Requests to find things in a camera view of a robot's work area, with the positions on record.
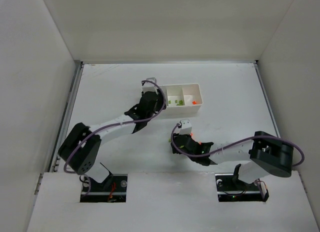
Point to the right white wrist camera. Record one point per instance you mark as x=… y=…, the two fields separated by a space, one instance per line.
x=185 y=127

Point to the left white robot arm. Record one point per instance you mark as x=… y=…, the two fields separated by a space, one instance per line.
x=80 y=148

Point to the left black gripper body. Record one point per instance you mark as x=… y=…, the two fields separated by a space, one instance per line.
x=155 y=98

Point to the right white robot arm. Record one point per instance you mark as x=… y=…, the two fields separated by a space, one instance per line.
x=257 y=156

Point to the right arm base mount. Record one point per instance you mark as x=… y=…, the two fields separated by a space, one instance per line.
x=231 y=189

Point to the white three-compartment sorting tray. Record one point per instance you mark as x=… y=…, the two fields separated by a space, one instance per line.
x=185 y=92

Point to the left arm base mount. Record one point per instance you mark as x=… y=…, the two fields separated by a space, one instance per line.
x=114 y=191

